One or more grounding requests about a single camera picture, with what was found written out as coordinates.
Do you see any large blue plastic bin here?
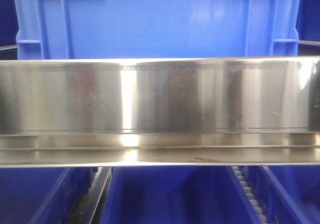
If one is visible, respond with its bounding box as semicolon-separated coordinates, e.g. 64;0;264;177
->
15;0;300;59

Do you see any lower middle blue bin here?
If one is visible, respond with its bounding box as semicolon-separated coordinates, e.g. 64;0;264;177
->
100;166;260;223

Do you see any white roller track strip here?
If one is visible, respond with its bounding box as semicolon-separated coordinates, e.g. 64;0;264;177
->
232;166;267;223

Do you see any lower right blue bin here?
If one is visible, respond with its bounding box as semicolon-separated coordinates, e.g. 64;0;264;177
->
243;165;320;223

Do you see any lower left blue bin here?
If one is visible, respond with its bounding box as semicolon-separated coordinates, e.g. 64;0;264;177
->
0;167;98;223

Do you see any dark blue bin upper right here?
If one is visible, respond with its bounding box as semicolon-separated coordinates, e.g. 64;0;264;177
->
296;0;320;42

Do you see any dark blue bin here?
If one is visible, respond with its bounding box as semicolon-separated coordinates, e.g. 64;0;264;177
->
0;0;19;47
296;0;320;42

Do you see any dark blue bin upper left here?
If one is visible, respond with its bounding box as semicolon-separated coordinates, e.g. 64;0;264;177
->
0;0;19;47

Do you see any stainless steel shelf front rail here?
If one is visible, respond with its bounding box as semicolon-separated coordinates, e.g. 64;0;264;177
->
0;56;320;167

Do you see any metal lane divider rail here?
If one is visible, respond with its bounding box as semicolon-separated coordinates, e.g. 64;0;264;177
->
67;167;112;223

